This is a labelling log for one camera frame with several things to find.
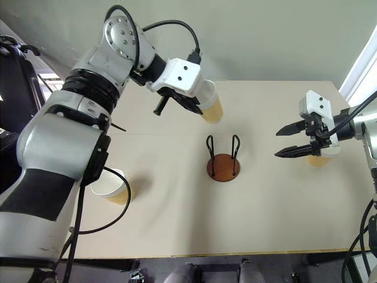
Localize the tan paper cup white rim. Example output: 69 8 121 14
197 79 224 124
90 168 136 206
305 154 333 169

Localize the wire cup holder wooden base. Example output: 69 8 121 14
206 134 242 183

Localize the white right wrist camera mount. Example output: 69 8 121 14
298 90 342 156

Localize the black suitcase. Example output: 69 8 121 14
0 34 48 136

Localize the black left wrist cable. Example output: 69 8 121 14
105 5 203 75

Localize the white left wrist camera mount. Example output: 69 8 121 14
146 58 204 98

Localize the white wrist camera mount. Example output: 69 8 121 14
146 58 204 98
298 90 342 156

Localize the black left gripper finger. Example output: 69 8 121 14
153 96 170 116
176 94 204 116

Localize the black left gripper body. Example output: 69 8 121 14
155 87 186 103

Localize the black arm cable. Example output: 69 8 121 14
340 198 377 283
62 166 132 283

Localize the white window frame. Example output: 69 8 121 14
338 37 377 107

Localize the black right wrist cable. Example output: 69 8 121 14
315 90 377 139

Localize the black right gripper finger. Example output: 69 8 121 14
274 143 313 159
276 120 307 137

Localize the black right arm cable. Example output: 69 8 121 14
340 198 377 283

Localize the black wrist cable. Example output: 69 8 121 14
105 5 203 75
315 90 377 139

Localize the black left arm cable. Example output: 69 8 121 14
62 166 132 283

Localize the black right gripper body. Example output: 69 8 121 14
303 113 336 156

